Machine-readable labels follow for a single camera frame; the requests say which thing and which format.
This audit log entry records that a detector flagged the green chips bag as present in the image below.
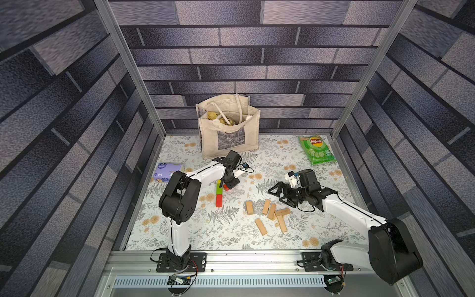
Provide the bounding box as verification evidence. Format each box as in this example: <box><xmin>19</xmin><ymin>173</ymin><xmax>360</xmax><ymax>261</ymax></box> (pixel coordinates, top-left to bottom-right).
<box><xmin>298</xmin><ymin>135</ymin><xmax>336</xmax><ymax>165</ymax></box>

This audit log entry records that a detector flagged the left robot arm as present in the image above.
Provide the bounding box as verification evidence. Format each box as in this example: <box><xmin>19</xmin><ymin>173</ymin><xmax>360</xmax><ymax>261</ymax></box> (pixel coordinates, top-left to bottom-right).
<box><xmin>159</xmin><ymin>150</ymin><xmax>250</xmax><ymax>271</ymax></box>

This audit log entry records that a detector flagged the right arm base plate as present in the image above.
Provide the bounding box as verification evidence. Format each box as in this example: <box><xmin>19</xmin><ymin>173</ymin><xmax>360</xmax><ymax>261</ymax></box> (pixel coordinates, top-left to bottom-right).
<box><xmin>296</xmin><ymin>252</ymin><xmax>354</xmax><ymax>272</ymax></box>

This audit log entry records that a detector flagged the aluminium front rail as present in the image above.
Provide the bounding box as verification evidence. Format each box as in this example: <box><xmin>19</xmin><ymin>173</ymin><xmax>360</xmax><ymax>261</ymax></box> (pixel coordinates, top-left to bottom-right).
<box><xmin>105</xmin><ymin>249</ymin><xmax>405</xmax><ymax>275</ymax></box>

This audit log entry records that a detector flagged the green block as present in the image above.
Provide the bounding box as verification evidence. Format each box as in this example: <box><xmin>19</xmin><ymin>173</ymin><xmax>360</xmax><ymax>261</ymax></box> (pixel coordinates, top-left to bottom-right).
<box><xmin>216</xmin><ymin>179</ymin><xmax>223</xmax><ymax>196</ymax></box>

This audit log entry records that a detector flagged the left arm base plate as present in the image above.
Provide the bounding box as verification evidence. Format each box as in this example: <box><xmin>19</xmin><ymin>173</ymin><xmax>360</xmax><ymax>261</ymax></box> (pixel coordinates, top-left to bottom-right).
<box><xmin>156</xmin><ymin>252</ymin><xmax>208</xmax><ymax>273</ymax></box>

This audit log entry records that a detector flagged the circuit board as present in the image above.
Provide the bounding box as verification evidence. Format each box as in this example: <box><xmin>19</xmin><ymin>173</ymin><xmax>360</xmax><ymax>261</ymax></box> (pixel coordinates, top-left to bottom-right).
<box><xmin>167</xmin><ymin>275</ymin><xmax>194</xmax><ymax>287</ymax></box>
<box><xmin>324</xmin><ymin>275</ymin><xmax>343</xmax><ymax>286</ymax></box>

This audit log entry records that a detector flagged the left circuit board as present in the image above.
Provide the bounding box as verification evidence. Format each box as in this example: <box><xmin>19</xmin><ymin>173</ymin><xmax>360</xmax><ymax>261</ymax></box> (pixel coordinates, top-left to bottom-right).
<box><xmin>167</xmin><ymin>275</ymin><xmax>194</xmax><ymax>287</ymax></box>

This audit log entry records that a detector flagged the wooden block bottom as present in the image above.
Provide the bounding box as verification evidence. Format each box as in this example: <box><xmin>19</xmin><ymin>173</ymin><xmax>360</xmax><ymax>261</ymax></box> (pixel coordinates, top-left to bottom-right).
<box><xmin>255</xmin><ymin>219</ymin><xmax>267</xmax><ymax>236</ymax></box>

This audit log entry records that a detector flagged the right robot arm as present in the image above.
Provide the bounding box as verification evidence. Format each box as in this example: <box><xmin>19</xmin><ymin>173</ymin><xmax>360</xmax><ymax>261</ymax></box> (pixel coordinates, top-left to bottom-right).
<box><xmin>268</xmin><ymin>169</ymin><xmax>423</xmax><ymax>285</ymax></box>

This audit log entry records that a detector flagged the right circuit board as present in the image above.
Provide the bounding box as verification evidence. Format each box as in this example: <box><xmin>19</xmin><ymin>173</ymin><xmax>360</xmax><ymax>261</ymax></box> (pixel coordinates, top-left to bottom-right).
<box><xmin>324</xmin><ymin>275</ymin><xmax>343</xmax><ymax>286</ymax></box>

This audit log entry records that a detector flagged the beige canvas tote bag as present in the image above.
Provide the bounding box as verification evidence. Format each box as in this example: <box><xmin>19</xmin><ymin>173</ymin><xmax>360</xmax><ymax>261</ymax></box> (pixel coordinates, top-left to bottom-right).
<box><xmin>195</xmin><ymin>94</ymin><xmax>261</xmax><ymax>159</ymax></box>

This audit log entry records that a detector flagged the purple tissue pack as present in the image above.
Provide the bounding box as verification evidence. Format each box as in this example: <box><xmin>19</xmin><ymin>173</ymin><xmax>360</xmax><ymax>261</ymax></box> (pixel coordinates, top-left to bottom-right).
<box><xmin>152</xmin><ymin>162</ymin><xmax>183</xmax><ymax>183</ymax></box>

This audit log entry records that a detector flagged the wooden block top horizontal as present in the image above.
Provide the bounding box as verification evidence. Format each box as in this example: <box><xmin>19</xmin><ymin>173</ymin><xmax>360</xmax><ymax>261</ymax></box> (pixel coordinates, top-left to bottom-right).
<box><xmin>274</xmin><ymin>208</ymin><xmax>291</xmax><ymax>217</ymax></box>

